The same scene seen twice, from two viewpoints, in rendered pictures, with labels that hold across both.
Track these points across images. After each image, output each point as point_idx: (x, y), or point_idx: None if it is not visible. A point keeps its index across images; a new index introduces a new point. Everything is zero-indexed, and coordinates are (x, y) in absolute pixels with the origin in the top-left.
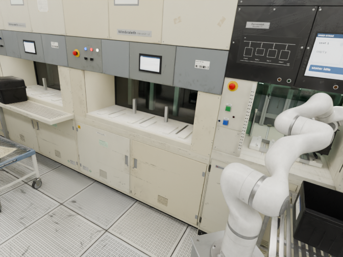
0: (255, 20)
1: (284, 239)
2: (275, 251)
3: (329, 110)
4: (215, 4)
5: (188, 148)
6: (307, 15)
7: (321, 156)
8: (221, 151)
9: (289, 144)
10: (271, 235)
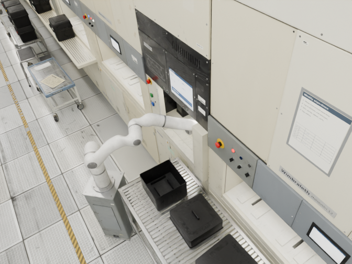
0: (146, 42)
1: (138, 185)
2: (125, 187)
3: (155, 125)
4: (130, 21)
5: (144, 112)
6: (162, 52)
7: None
8: None
9: (112, 140)
10: (132, 181)
